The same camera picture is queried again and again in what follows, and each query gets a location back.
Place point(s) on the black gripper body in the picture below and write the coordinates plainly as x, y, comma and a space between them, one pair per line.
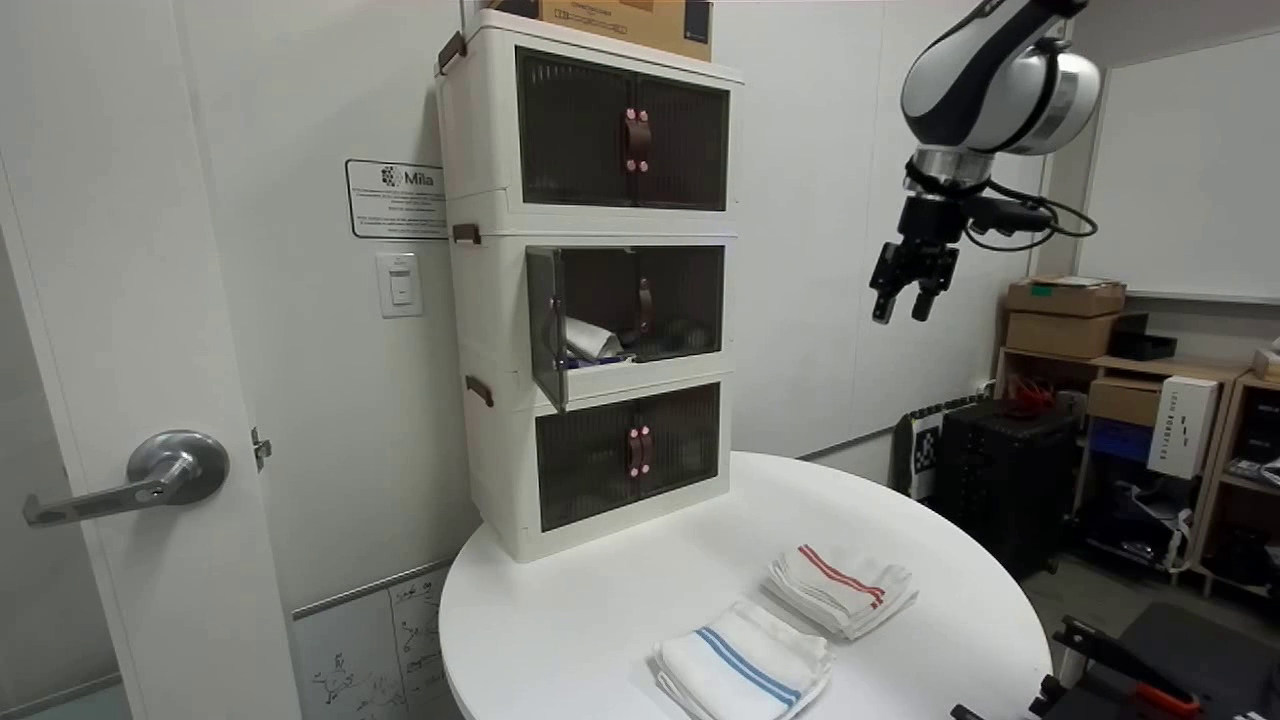
924, 241

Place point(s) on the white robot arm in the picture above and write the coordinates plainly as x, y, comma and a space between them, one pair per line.
994, 82

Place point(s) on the white item inside drawer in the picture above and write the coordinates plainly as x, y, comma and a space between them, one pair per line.
587, 340

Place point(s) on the tinted open drawer door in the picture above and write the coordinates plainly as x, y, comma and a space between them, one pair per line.
544, 323

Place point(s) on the white stacked drawer cabinet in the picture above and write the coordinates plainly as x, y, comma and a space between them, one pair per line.
502, 305

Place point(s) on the silver door latch plate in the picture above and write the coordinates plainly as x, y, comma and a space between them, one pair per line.
260, 449

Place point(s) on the white room door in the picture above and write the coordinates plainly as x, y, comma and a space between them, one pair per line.
147, 264

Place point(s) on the large cardboard box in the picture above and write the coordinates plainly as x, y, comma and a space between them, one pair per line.
1061, 336

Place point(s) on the flat cardboard box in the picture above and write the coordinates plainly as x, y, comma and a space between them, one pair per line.
1065, 297

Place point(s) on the black and white poster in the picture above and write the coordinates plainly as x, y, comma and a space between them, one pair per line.
921, 453

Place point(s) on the black rolling cart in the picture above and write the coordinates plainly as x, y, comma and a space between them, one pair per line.
1004, 481

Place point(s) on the small cardboard box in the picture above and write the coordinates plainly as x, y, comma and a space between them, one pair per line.
1127, 400

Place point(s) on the white product box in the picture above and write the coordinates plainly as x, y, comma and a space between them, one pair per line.
1180, 427

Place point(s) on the red striped white towel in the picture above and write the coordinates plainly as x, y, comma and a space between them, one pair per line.
842, 587

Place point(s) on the wooden storage shelf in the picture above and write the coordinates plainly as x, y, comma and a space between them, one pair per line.
1203, 515

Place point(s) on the brown cardboard box on cabinet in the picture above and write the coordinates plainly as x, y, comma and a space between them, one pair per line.
602, 21

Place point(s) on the blue striped white towel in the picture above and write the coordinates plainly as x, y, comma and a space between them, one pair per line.
741, 665

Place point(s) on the black and orange tool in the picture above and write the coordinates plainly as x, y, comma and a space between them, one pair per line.
1135, 674

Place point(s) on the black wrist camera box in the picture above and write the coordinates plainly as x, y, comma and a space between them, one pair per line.
1004, 212

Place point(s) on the white wall board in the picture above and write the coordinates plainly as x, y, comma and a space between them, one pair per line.
1184, 173

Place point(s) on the white light switch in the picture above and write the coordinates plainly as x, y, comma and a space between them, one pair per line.
400, 282

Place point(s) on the white wall sign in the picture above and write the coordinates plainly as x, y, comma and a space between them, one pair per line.
392, 201

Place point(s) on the wall diagram sheet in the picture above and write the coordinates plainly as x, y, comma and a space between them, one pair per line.
373, 652

